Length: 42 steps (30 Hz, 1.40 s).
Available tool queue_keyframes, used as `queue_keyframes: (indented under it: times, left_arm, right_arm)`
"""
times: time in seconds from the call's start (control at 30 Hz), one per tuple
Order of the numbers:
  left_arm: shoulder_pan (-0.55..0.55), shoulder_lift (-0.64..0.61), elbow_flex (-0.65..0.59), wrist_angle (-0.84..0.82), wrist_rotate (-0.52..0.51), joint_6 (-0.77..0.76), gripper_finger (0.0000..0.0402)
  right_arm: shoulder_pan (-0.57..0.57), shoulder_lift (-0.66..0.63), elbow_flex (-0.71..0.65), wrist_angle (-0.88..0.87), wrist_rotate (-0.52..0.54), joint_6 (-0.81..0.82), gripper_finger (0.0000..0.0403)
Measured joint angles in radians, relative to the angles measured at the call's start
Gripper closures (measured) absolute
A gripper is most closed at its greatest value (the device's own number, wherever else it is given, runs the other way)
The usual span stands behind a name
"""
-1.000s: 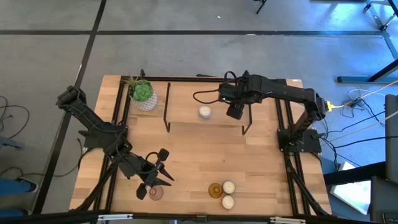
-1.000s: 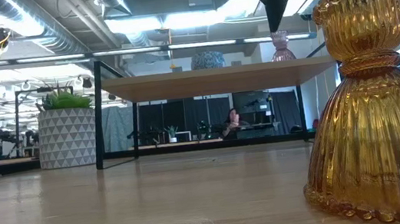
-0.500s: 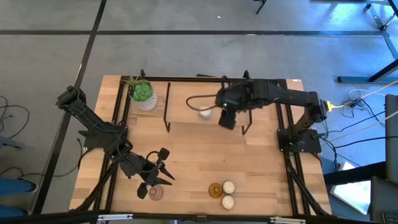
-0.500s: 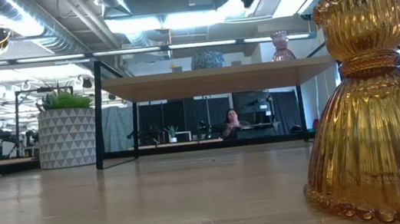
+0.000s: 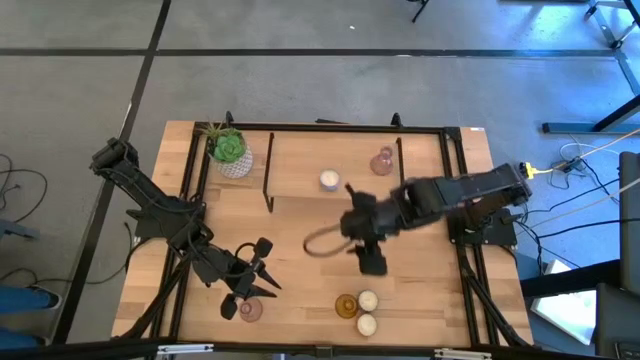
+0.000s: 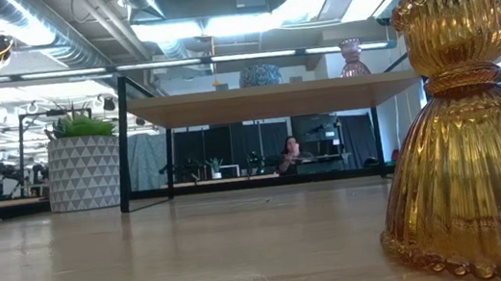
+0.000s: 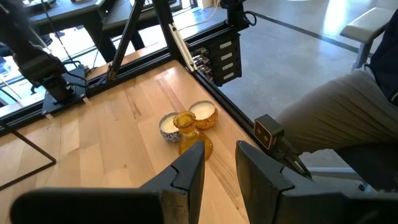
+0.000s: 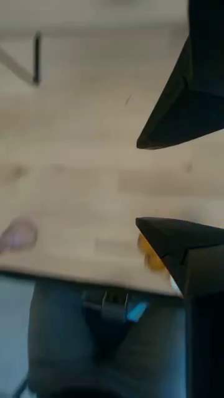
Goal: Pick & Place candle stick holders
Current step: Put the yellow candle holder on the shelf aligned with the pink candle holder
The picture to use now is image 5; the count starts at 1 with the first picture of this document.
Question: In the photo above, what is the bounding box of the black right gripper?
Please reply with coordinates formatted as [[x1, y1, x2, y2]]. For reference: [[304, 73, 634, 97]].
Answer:
[[339, 182, 401, 277]]

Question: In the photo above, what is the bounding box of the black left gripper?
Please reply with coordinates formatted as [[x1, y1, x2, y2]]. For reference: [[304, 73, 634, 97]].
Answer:
[[220, 237, 282, 321]]

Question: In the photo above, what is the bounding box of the pink glass candlestick holder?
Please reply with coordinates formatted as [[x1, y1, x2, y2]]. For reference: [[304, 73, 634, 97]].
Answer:
[[369, 145, 395, 177], [238, 297, 264, 324]]

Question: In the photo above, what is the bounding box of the amber glass candlestick holder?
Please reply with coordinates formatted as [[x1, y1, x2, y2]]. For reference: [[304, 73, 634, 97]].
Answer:
[[334, 293, 360, 320]]

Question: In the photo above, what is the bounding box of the orange patterned candle tin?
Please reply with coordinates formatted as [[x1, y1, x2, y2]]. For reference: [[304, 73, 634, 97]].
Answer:
[[355, 313, 379, 338]]

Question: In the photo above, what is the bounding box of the wooden shelf with black legs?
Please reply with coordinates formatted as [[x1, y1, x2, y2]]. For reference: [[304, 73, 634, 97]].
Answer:
[[263, 130, 406, 214]]

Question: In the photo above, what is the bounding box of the succulent in triangle patterned pot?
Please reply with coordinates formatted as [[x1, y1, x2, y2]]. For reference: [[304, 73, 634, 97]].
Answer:
[[199, 121, 255, 180]]

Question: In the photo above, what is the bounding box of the yellow power connector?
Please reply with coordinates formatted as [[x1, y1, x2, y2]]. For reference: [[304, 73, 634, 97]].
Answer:
[[519, 160, 554, 180]]

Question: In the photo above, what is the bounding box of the white lit panel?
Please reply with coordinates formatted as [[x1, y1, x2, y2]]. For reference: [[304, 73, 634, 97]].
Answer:
[[529, 259, 599, 346]]

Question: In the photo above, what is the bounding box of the person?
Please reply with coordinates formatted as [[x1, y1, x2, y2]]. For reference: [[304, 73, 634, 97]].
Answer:
[[0, 284, 62, 351]]

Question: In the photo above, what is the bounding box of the black tripod leg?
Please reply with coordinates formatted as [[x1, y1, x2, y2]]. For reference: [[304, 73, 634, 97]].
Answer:
[[407, 0, 431, 24]]

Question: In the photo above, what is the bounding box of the blue steel stand base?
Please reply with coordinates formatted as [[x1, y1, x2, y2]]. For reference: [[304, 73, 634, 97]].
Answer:
[[542, 94, 640, 135]]

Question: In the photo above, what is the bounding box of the grey metal furniture foot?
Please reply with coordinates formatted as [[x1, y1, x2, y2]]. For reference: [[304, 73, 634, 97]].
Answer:
[[0, 218, 41, 241]]

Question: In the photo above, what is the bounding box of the grey box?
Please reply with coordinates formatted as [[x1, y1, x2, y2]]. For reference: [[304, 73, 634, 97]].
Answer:
[[593, 282, 640, 360]]

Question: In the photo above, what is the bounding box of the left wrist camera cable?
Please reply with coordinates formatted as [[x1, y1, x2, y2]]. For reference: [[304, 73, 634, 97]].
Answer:
[[233, 241, 262, 274]]

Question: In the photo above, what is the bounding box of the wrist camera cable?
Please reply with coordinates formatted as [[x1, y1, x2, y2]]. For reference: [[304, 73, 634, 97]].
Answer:
[[302, 223, 354, 259], [233, 241, 262, 274]]

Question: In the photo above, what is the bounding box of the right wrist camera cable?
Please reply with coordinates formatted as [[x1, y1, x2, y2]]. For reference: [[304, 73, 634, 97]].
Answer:
[[302, 223, 354, 259]]

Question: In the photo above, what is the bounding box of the silver metal bracket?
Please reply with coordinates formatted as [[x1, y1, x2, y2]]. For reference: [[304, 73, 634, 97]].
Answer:
[[433, 348, 494, 360], [157, 343, 215, 356]]

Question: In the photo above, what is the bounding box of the black aluminium rig frame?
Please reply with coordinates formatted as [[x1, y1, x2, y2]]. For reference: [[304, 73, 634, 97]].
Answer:
[[0, 110, 640, 360]]

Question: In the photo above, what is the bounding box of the black floor cable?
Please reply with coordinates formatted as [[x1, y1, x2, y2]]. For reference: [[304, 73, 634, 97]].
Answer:
[[0, 153, 49, 224], [0, 222, 146, 287]]

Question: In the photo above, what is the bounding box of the grey steel stand frame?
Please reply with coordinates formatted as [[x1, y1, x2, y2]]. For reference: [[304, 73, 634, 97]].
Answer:
[[584, 0, 640, 96]]

